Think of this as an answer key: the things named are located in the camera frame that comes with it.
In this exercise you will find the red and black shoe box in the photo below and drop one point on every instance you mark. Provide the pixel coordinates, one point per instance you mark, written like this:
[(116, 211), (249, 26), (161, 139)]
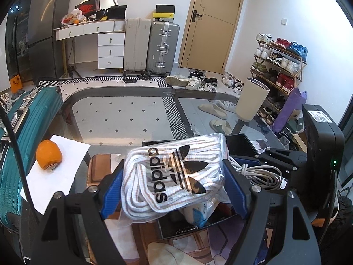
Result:
[(87, 7)]

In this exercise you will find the dark grey fridge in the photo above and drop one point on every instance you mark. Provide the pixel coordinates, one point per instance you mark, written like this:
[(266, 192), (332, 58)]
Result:
[(44, 33)]

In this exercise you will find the teal suitcase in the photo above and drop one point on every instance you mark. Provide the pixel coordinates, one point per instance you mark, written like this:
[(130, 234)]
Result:
[(27, 121)]

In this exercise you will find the rows of racked shoes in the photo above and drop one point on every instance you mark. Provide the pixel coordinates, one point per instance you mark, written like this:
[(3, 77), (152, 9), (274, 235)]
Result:
[(284, 81)]

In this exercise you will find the white desk with drawers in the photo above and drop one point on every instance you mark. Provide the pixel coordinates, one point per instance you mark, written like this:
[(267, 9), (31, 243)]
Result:
[(110, 49)]

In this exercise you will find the pile of loose shoes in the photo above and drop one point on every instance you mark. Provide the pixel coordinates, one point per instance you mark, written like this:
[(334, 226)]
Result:
[(193, 81)]

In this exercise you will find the orange fruit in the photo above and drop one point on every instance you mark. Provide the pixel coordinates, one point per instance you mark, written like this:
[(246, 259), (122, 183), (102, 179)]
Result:
[(49, 154)]

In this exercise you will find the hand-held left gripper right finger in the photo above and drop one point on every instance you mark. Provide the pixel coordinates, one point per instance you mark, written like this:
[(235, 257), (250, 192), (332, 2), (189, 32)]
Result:
[(236, 191)]

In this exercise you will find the cream cylindrical bin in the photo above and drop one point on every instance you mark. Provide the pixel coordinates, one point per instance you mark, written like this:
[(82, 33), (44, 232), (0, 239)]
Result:
[(252, 99)]

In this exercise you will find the beige wooden door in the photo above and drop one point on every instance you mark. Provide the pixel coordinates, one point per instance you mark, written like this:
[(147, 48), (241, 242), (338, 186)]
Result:
[(215, 27)]

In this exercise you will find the silver suitcase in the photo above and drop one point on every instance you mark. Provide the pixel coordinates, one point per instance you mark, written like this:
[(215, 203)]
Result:
[(162, 47)]

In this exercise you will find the beige slipper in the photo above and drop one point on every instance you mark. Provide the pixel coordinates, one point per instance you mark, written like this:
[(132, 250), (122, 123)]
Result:
[(213, 109), (220, 126)]

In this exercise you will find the white socks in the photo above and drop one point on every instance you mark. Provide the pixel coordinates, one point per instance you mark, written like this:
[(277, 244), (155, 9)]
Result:
[(165, 171)]

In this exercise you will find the small orange bag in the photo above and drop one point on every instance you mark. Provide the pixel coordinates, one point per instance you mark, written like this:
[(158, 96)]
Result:
[(15, 83)]

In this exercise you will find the black tripod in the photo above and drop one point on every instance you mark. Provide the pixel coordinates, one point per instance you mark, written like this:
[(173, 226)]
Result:
[(74, 70)]

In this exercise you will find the gold shoe rack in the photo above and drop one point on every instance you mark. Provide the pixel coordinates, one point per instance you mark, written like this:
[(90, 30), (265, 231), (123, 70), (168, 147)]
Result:
[(299, 73)]

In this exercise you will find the printed table mat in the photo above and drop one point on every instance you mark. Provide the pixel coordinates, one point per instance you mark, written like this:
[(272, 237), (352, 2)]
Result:
[(179, 251)]

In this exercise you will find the beige suitcase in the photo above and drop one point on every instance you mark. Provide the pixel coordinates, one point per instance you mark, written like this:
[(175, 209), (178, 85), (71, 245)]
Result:
[(136, 47)]

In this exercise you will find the purple bag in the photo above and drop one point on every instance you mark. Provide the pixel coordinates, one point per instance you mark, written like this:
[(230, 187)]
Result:
[(289, 107)]

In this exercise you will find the white plush doll blue hair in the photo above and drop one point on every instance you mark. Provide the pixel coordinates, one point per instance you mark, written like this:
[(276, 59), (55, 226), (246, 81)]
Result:
[(197, 214)]

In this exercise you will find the arched mirror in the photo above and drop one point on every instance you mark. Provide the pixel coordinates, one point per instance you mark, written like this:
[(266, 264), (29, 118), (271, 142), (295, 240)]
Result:
[(107, 0)]

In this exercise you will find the plastic bag with fruit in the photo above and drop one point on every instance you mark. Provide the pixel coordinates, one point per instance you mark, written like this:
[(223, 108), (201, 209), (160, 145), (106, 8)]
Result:
[(71, 18)]

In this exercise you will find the dark green box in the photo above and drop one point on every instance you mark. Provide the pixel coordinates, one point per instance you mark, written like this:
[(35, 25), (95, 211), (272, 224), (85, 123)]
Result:
[(293, 128)]

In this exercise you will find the white paper sheet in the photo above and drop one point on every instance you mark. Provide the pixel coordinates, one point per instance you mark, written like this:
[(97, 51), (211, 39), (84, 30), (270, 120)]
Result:
[(52, 182)]

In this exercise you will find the open cardboard box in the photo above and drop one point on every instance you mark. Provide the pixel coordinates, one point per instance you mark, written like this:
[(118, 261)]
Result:
[(299, 140)]

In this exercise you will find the black desk organizer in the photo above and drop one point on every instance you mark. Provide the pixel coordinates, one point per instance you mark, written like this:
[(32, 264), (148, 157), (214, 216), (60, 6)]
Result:
[(115, 12)]

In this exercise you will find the black storage box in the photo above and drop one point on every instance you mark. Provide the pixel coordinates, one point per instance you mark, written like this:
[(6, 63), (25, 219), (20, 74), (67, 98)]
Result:
[(240, 145)]

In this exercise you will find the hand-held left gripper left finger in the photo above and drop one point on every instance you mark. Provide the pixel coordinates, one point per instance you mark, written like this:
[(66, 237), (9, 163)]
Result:
[(111, 197)]

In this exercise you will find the black and white patterned rug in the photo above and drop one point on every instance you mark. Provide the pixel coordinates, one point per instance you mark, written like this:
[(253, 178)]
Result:
[(110, 79)]

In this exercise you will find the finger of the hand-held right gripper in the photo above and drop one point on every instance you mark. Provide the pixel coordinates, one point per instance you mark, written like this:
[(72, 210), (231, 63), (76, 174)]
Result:
[(292, 172), (286, 156)]

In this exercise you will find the yellow shoe box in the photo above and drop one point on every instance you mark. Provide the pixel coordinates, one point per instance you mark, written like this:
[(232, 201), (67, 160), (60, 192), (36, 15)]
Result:
[(162, 17)]

